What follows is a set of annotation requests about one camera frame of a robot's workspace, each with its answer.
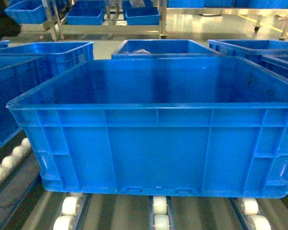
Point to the far steel rack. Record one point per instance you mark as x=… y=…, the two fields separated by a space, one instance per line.
x=58 y=27

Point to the blue crate behind left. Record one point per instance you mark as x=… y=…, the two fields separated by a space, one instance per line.
x=60 y=56

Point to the blue crate behind centre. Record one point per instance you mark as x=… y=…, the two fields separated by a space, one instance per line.
x=159 y=48

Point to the far blue bin middle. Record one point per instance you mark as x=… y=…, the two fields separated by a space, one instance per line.
x=87 y=12

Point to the steel roller shelf frame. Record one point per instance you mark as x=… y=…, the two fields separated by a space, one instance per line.
x=25 y=205

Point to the far blue bin right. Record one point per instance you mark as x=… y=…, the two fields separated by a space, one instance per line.
x=147 y=15

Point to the blue crate on left shelf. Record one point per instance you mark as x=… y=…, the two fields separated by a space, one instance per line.
x=17 y=75

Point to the far blue bin left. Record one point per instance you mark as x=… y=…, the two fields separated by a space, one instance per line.
x=27 y=12

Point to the large blue plastic crate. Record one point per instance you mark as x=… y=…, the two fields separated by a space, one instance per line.
x=202 y=126

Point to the blue crate right rear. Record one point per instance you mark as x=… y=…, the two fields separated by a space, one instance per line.
x=271 y=54

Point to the blue bin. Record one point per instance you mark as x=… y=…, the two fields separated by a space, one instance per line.
x=147 y=15
x=27 y=12
x=87 y=12

